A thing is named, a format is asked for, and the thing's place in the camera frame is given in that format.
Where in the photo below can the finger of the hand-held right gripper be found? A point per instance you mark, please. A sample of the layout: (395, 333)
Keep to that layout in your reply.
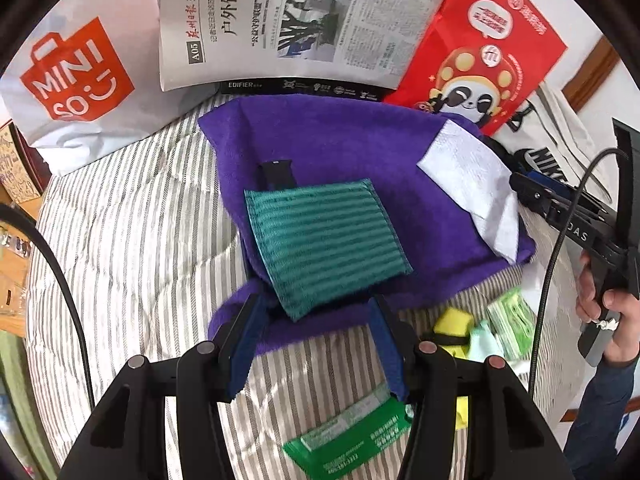
(532, 192)
(550, 179)

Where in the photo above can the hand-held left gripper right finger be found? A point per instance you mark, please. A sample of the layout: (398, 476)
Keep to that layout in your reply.
(392, 355)

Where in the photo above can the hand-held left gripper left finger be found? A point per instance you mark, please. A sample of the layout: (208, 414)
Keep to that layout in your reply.
(245, 345)

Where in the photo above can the white paper towel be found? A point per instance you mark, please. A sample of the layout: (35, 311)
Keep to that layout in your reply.
(470, 180)

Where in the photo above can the small yellow bag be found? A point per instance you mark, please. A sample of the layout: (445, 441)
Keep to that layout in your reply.
(452, 322)

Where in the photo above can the dark green packet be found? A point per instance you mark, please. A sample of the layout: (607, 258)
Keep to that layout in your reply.
(350, 445)

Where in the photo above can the light green tissue packet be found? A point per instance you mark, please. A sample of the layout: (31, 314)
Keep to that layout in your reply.
(512, 320)

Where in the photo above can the teal striped cleaning cloth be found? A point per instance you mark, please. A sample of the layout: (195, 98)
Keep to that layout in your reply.
(325, 240)

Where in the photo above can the purple towel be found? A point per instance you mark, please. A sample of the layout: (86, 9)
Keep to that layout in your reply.
(350, 140)

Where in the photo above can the person's right forearm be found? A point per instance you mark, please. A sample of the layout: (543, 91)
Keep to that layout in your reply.
(600, 410)

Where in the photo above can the person's right hand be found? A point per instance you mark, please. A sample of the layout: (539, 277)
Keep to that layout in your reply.
(625, 320)

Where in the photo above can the grey waist bag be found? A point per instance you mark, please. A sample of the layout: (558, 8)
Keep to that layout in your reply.
(560, 130)

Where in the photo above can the red paper bag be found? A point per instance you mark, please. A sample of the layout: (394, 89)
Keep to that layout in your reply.
(480, 60)

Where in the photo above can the striped bed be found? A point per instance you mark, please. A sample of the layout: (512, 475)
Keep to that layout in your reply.
(150, 210)

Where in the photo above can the newspaper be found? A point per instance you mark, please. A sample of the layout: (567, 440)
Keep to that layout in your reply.
(350, 35)

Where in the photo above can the black cardboard box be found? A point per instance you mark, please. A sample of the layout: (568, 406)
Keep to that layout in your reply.
(300, 86)

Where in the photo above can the patterned brown box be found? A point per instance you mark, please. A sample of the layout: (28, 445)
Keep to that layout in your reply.
(15, 165)

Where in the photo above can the white plastic shopping bag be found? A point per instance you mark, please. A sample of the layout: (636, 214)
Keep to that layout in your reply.
(75, 80)

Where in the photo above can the wooden door frame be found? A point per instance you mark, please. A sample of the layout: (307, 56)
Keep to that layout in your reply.
(595, 67)

